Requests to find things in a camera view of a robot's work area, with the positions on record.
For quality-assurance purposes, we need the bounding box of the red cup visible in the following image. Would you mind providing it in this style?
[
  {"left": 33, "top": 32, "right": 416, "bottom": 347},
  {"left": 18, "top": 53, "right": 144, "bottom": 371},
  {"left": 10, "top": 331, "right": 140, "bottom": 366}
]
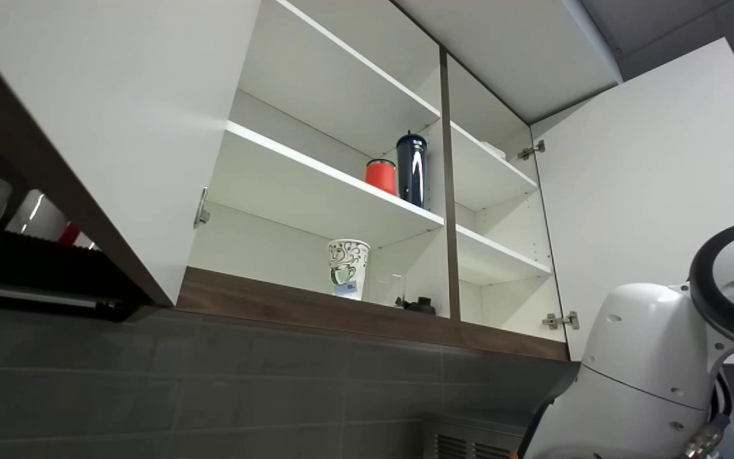
[{"left": 362, "top": 155, "right": 403, "bottom": 198}]

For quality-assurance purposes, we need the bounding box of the metal door hinge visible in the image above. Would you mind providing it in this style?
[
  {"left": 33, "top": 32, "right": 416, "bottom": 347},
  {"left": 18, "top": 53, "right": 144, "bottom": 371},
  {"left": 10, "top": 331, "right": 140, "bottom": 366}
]
[
  {"left": 541, "top": 308, "right": 584, "bottom": 334},
  {"left": 515, "top": 137, "right": 547, "bottom": 162},
  {"left": 190, "top": 187, "right": 214, "bottom": 229}
]

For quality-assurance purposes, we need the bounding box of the white wall cabinet with shelves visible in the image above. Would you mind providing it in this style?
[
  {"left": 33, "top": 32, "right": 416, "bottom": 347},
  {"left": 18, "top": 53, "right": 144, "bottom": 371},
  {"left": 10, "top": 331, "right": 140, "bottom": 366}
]
[{"left": 174, "top": 0, "right": 627, "bottom": 364}]

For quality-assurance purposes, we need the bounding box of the paper cup with green print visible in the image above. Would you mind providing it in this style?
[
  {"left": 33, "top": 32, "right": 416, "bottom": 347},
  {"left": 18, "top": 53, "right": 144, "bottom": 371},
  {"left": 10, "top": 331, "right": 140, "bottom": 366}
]
[{"left": 324, "top": 234, "right": 372, "bottom": 304}]

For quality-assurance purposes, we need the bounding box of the dark blue tumbler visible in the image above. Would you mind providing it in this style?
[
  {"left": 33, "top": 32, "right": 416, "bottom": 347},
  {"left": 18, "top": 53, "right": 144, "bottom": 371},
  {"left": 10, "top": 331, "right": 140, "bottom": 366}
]
[{"left": 391, "top": 128, "right": 430, "bottom": 208}]

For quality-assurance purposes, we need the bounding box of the black metal shelf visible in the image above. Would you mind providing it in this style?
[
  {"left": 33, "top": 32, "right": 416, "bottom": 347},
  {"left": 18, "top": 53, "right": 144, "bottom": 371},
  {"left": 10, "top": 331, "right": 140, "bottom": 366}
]
[{"left": 0, "top": 221, "right": 156, "bottom": 323}]

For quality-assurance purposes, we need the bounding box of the white cabinet door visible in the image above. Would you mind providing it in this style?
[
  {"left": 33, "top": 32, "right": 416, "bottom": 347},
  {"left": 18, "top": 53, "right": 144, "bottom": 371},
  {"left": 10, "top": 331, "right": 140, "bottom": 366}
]
[
  {"left": 529, "top": 35, "right": 734, "bottom": 364},
  {"left": 0, "top": 0, "right": 265, "bottom": 312}
]

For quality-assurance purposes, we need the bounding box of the small black object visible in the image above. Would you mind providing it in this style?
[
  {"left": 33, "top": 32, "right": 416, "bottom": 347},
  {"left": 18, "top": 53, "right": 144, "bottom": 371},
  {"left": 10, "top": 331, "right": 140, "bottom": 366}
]
[{"left": 391, "top": 294, "right": 440, "bottom": 319}]

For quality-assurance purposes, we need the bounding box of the stainless black microwave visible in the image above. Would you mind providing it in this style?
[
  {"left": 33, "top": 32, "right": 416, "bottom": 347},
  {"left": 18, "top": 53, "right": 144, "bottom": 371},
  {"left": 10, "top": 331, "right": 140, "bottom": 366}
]
[{"left": 419, "top": 410, "right": 560, "bottom": 459}]

